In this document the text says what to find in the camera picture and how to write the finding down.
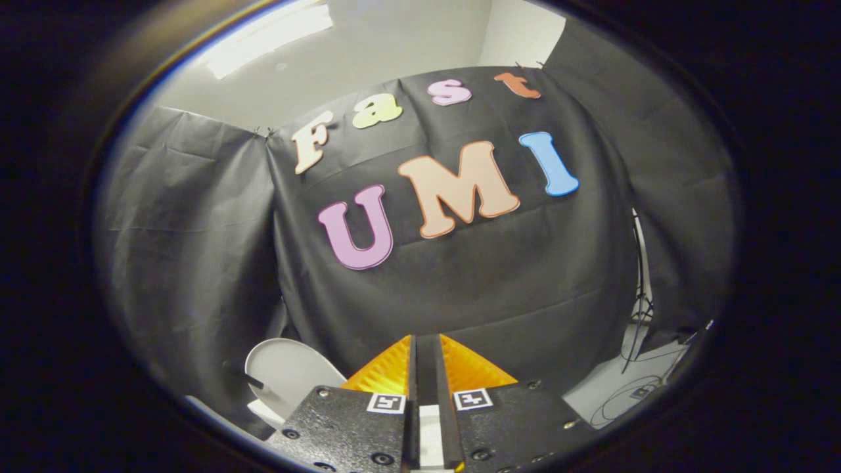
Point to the black backdrop cloth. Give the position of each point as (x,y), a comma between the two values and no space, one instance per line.
(493,282)

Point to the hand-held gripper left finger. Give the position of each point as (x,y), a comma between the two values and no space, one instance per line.
(348,427)

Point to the black tripod stand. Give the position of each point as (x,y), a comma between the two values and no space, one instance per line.
(640,276)

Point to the small black device box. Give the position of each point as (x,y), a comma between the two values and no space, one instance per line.
(640,393)

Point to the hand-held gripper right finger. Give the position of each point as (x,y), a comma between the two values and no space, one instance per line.
(512,427)

